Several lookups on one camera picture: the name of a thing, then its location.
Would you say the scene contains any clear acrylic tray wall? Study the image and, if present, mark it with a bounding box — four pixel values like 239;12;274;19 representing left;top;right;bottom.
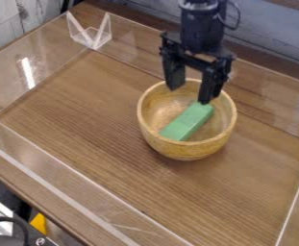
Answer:
0;122;192;246

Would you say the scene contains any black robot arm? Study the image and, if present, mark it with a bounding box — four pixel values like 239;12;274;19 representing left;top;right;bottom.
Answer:
159;0;242;105

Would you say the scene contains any black cable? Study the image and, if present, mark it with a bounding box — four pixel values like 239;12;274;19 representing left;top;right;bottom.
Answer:
0;214;32;246

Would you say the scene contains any brown wooden bowl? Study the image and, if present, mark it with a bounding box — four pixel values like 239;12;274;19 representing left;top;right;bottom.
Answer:
136;78;238;160

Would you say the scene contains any clear acrylic corner bracket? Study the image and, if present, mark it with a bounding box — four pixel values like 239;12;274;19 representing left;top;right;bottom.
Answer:
65;12;112;50

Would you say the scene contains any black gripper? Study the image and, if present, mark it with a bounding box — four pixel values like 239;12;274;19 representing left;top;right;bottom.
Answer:
159;4;236;105

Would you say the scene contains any green rectangular block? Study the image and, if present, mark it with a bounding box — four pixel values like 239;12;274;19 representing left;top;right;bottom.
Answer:
159;102;215;141

